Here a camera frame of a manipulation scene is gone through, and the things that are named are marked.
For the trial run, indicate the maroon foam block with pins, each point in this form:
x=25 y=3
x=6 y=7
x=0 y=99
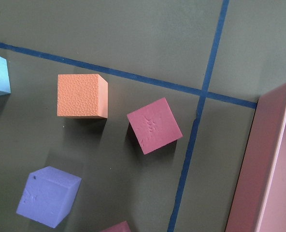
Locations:
x=154 y=126
x=120 y=227

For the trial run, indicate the right blue tape line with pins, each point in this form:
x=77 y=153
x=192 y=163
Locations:
x=199 y=110

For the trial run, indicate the orange foam block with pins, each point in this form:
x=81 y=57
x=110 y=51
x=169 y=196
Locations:
x=82 y=96

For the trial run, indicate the purple foam block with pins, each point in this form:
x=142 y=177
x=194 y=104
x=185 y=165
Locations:
x=48 y=196

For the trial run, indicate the pink plastic bin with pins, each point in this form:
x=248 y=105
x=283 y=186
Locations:
x=259 y=203

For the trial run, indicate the long blue tape line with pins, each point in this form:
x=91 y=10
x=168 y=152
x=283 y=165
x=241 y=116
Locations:
x=101 y=69

